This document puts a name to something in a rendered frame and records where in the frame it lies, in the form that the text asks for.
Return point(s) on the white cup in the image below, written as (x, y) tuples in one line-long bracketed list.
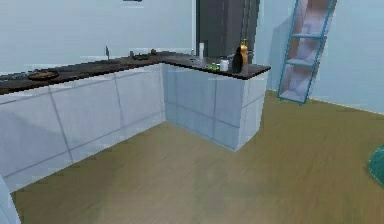
[(224, 65)]

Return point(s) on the white kitchen counter dark top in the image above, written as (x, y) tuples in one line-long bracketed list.
[(100, 100)]

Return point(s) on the blue frame shelf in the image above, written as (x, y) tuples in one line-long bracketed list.
[(305, 50)]

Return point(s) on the dark grey fridge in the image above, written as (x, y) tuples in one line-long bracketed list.
[(226, 26)]

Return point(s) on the small red-brown fruit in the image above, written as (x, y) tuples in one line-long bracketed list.
[(153, 51)]

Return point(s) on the black bottle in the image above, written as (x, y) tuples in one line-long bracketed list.
[(237, 61)]

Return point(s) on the orange bottle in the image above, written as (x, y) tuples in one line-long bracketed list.
[(244, 51)]

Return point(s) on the green leafy vegetable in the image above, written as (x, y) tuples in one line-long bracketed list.
[(212, 67)]

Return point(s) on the green round bin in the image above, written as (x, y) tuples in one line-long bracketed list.
[(378, 165)]

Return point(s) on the grey sink tap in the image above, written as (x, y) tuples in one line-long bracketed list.
[(107, 52)]

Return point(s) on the dark bowl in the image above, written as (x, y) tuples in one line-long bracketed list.
[(140, 56)]

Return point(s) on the brown round pan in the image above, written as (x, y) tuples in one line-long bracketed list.
[(43, 74)]

